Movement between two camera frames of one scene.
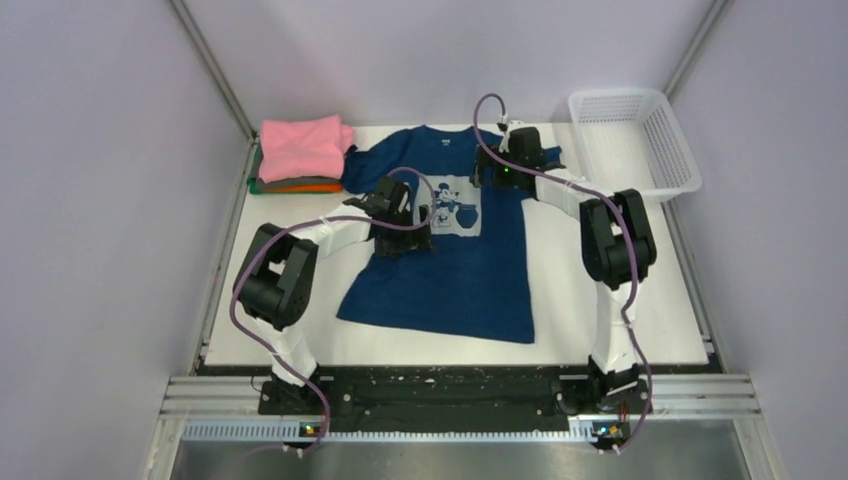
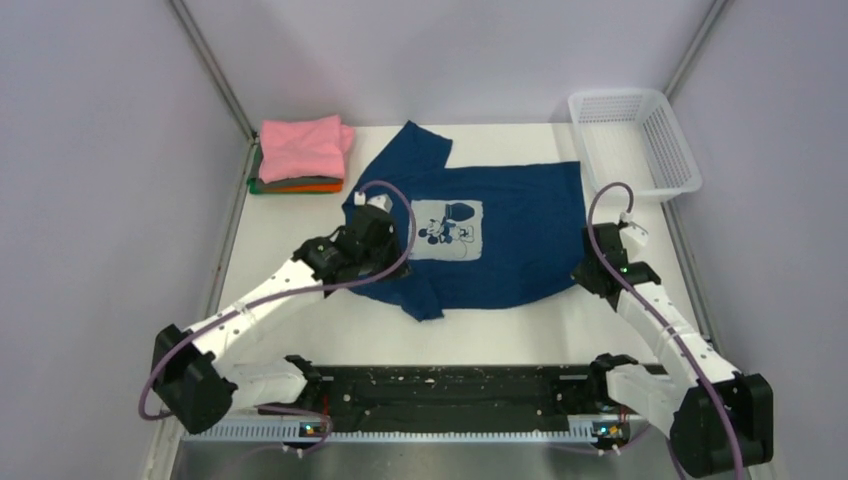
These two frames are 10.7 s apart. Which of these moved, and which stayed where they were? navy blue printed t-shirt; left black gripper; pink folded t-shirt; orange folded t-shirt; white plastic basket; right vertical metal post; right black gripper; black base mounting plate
Moved: left black gripper; navy blue printed t-shirt; right black gripper
Stayed: right vertical metal post; white plastic basket; pink folded t-shirt; black base mounting plate; orange folded t-shirt
